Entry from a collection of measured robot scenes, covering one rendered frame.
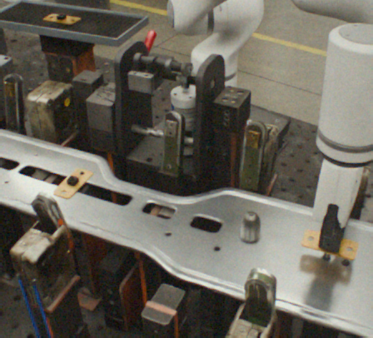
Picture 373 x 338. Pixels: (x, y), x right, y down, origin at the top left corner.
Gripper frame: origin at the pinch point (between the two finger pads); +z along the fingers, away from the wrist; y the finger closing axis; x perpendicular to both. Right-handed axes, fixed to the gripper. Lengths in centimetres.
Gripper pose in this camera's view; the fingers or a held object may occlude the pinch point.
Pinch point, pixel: (331, 233)
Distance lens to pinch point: 83.5
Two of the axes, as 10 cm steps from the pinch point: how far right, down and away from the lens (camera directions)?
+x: 9.1, 2.2, -3.6
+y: -4.2, 5.3, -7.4
